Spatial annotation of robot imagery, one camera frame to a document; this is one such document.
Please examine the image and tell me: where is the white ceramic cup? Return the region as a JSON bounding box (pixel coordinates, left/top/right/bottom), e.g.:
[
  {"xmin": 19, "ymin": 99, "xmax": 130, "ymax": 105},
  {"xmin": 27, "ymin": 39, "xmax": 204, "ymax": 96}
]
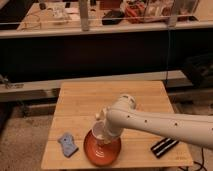
[{"xmin": 92, "ymin": 121, "xmax": 112, "ymax": 146}]

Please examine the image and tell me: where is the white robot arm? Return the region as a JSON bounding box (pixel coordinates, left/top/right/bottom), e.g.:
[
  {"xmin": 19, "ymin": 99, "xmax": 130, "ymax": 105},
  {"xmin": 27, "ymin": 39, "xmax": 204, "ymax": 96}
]
[{"xmin": 101, "ymin": 94, "xmax": 213, "ymax": 150}]

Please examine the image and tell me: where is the orange ceramic bowl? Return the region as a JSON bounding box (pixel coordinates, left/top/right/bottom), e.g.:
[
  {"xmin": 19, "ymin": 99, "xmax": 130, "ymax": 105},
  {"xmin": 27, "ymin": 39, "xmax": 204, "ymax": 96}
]
[{"xmin": 83, "ymin": 131, "xmax": 121, "ymax": 167}]

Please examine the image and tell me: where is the wooden table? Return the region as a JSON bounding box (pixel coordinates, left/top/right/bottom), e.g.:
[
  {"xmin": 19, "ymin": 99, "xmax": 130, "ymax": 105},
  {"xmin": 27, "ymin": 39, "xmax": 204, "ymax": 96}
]
[{"xmin": 41, "ymin": 81, "xmax": 193, "ymax": 171}]

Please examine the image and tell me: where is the blue sponge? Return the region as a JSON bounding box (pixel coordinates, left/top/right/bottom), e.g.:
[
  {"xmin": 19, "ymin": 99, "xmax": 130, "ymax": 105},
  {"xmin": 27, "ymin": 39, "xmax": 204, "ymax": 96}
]
[{"xmin": 58, "ymin": 133, "xmax": 78, "ymax": 158}]

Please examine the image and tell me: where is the black white striped block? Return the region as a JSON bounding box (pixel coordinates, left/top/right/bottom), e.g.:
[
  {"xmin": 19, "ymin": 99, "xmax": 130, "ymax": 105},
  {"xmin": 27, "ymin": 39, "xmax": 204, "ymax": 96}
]
[{"xmin": 151, "ymin": 138, "xmax": 178, "ymax": 158}]

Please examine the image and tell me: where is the black bag on shelf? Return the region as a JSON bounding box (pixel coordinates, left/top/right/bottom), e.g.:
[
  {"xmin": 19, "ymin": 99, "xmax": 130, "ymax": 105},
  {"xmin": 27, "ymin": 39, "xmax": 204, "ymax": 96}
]
[{"xmin": 102, "ymin": 10, "xmax": 124, "ymax": 25}]

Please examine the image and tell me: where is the black crate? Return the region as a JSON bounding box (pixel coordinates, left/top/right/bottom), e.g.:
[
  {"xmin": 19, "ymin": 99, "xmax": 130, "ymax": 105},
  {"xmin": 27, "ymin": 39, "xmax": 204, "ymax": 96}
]
[{"xmin": 181, "ymin": 53, "xmax": 213, "ymax": 88}]

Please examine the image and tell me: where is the red orange item on shelf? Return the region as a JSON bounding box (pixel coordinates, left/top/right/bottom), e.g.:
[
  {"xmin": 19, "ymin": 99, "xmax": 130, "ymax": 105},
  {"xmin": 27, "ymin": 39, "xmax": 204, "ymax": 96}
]
[{"xmin": 125, "ymin": 4, "xmax": 145, "ymax": 23}]

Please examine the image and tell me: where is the metal shelf post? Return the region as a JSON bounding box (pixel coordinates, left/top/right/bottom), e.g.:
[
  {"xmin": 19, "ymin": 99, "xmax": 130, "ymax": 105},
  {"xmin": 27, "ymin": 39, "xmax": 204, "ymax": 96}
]
[{"xmin": 78, "ymin": 0, "xmax": 89, "ymax": 31}]

